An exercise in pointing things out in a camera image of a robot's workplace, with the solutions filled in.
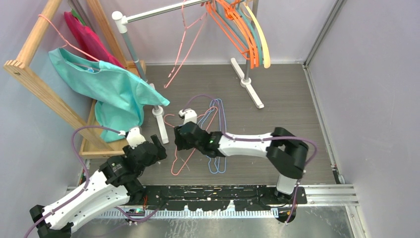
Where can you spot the beige plastic hanger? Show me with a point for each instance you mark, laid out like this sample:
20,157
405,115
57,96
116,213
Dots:
250,7

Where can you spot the pink wire hanger on rack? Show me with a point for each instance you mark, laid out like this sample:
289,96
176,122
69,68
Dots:
67,43

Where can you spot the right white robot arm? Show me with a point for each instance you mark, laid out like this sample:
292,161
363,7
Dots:
285,152

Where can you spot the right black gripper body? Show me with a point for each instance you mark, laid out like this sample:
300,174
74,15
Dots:
191,146

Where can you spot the teal shirt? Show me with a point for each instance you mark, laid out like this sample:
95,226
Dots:
120,94

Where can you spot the wooden clothes rack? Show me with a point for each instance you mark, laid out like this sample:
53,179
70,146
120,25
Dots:
20,69

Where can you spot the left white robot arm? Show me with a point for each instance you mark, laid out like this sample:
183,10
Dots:
93,197

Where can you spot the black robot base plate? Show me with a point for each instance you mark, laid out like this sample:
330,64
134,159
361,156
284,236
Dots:
216,198

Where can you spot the metal clothes rack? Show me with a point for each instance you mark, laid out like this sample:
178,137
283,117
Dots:
214,9

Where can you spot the wooden tray base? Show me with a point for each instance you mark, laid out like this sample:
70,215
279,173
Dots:
88,150

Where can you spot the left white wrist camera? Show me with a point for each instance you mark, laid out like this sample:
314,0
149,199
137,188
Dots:
135,137

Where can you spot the orange plastic hanger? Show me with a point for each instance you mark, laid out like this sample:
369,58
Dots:
229,33
244,29

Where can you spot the magenta garment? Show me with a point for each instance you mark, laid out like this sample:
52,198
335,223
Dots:
89,41

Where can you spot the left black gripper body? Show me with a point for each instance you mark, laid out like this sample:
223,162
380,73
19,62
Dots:
141,169

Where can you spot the teal plastic hanger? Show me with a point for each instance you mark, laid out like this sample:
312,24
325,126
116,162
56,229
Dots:
241,33

